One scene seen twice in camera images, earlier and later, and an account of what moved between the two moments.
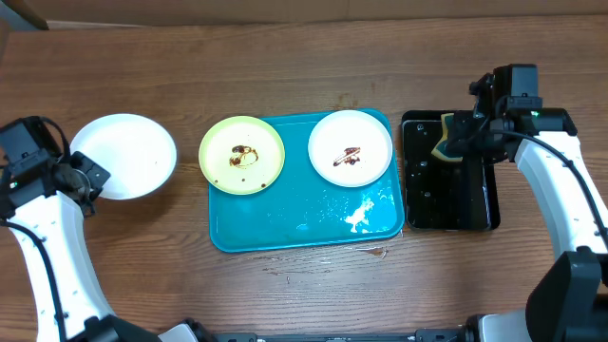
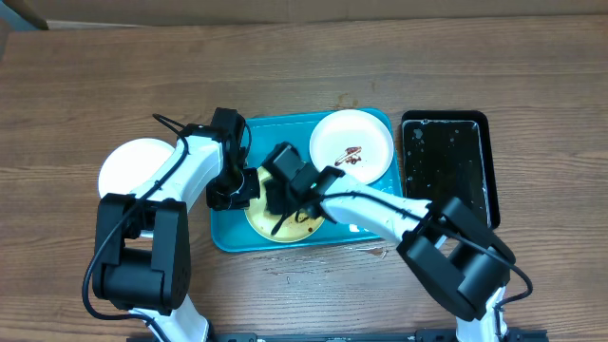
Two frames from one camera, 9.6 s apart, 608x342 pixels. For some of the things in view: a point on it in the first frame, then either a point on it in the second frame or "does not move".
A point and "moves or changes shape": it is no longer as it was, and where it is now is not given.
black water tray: x=446 y=194 does not move
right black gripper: x=457 y=142 to x=280 y=194
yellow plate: x=241 y=155 moves or changes shape
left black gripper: x=98 y=172 to x=218 y=202
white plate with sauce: x=350 y=148 does not move
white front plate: x=138 y=153 moves or changes shape
